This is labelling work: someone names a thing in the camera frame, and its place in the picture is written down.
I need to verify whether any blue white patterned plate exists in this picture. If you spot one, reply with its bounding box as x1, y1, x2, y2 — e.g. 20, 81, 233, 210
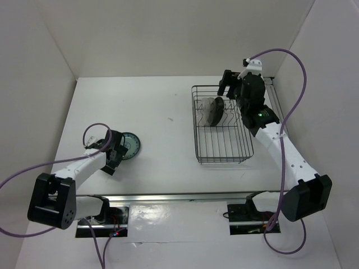
121, 132, 141, 160

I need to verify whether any black glossy plate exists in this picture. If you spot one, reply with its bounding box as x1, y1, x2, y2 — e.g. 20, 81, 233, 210
210, 96, 225, 127

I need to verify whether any clear square glass plate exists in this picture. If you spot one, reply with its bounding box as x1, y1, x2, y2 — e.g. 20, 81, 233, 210
201, 98, 217, 126

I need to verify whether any clear textured glass plate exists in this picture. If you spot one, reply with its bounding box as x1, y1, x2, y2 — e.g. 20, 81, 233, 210
196, 98, 208, 127

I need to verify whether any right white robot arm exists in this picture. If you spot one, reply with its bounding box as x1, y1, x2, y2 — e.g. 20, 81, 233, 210
217, 69, 333, 222

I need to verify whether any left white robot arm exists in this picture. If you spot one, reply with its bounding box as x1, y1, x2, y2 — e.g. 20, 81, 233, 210
27, 130, 128, 230

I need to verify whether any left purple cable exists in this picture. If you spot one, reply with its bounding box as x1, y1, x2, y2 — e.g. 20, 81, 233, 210
0, 122, 118, 266

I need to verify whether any purple cable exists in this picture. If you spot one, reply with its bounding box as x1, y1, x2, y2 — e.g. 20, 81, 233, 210
249, 49, 307, 254
0, 122, 118, 266

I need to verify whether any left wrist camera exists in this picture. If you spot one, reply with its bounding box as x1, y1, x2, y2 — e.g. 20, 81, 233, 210
84, 136, 104, 150

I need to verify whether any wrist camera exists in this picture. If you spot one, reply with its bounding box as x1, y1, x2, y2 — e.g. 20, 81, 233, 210
84, 136, 104, 150
237, 58, 263, 80

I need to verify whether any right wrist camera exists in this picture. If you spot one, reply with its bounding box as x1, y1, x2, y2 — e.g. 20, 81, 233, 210
237, 58, 263, 80

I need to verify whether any metal wire dish rack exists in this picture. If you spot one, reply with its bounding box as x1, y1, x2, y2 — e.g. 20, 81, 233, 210
191, 85, 254, 165

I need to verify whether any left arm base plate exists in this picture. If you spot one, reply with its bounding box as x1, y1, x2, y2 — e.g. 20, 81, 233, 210
86, 205, 130, 238

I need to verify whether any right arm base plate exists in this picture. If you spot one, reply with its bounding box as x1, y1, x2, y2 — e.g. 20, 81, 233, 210
222, 192, 274, 235

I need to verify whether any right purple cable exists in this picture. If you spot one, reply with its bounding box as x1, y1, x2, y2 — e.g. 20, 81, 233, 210
249, 49, 307, 254

